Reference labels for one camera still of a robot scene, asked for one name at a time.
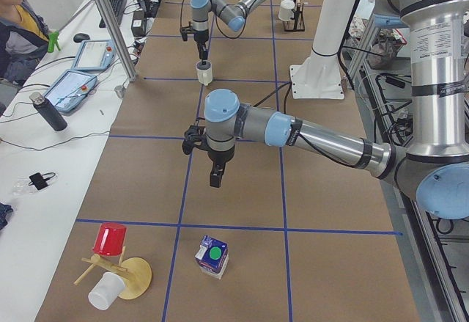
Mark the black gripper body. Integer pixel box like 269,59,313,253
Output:
208,148,235,175
193,31,209,47

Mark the white ribbed HOME mug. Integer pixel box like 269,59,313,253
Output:
196,60,213,86

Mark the blue white milk carton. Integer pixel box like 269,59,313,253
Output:
195,235,229,279

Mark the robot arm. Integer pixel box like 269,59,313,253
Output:
202,0,468,219
180,0,266,65

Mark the red plastic cup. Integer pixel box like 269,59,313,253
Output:
92,222,127,256

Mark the wooden cup tree stand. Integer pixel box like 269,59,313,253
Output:
73,247,152,300

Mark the white plastic cup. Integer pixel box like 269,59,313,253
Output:
88,272,125,310

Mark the white mug on rack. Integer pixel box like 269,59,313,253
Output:
278,0,295,22

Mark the black keyboard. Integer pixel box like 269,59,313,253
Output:
109,0,127,26

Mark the teach pendant far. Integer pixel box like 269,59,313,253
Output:
72,40,115,73

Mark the teach pendant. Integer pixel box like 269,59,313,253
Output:
44,70,97,114
72,40,115,73

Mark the black computer mouse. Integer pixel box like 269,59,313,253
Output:
73,33,90,43

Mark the teach pendant near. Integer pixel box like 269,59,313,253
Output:
44,70,97,114

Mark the green clamp tool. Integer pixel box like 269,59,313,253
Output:
47,31,61,54

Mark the black water bottle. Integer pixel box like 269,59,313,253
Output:
29,92,67,131

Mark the seated person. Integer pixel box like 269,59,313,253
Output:
1,0,49,86

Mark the aluminium frame post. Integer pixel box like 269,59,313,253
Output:
95,0,137,82

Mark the black wire mug rack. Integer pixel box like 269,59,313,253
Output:
281,0,306,32

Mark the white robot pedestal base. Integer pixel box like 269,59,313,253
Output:
290,0,357,100

